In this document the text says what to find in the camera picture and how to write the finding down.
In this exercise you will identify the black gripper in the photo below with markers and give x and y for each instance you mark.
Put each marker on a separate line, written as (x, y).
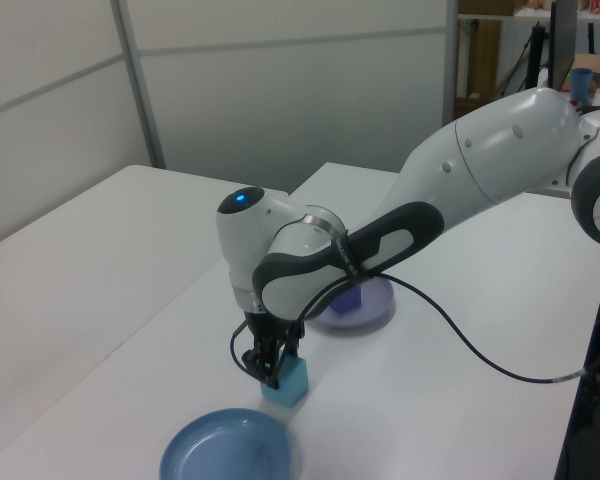
(270, 327)

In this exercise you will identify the cyan foam cube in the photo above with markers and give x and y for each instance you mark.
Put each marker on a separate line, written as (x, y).
(295, 385)

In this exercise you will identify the purple foam cube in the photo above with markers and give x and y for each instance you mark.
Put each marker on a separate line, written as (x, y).
(350, 300)

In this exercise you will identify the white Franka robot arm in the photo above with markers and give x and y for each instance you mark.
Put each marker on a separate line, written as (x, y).
(505, 150)

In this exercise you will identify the purple plate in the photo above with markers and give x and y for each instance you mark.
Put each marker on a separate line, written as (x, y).
(372, 307)

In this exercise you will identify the blue plate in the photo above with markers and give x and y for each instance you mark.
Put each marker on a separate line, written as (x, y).
(215, 450)

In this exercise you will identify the low cardboard box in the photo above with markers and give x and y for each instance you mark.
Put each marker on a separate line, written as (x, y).
(472, 107)

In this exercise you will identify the tall cardboard box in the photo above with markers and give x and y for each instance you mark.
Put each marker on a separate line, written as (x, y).
(482, 55)

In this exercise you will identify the black monitor stand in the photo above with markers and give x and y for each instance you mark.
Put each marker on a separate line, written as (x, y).
(537, 55)

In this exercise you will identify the blue cup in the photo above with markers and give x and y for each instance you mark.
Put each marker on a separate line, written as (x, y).
(582, 85)

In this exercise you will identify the dark monitor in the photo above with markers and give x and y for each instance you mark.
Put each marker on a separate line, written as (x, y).
(562, 45)

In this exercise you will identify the grey partition post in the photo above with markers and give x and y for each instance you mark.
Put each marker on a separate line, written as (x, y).
(451, 50)
(140, 85)

